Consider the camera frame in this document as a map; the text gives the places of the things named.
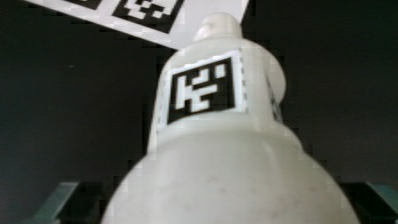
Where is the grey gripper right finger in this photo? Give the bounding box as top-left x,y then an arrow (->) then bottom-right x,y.
366,182 -> 398,224

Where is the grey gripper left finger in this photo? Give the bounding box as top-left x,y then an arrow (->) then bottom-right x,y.
19,182 -> 78,224

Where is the white lamp bulb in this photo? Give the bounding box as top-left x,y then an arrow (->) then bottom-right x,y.
99,13 -> 359,224

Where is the white marker tag sheet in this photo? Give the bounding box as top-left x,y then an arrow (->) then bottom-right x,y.
24,0 -> 248,49

